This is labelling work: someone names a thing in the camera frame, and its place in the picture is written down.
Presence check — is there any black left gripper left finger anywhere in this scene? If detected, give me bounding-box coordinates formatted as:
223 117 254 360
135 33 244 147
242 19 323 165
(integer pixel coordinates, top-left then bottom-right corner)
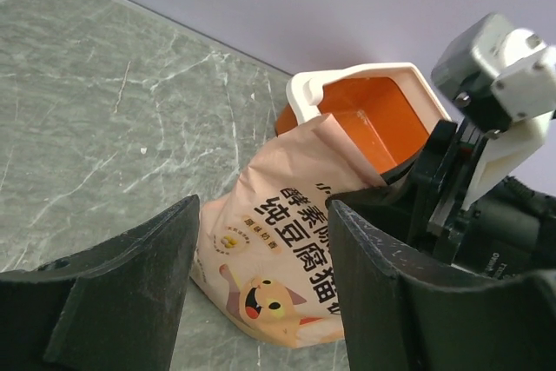
1 195 200 370

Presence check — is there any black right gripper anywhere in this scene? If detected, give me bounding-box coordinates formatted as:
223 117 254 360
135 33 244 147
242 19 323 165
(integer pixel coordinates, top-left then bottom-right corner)
335 121 555 280

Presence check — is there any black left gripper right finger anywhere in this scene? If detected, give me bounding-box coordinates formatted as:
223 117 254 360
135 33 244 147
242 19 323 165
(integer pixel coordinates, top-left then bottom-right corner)
328 201 555 370

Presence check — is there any orange and white litter box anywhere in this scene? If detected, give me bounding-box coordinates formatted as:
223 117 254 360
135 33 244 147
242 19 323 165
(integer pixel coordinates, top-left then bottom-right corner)
275 62 450 175

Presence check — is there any pink cat litter bag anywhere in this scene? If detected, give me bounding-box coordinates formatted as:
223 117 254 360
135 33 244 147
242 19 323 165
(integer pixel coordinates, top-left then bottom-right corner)
191 115 382 348

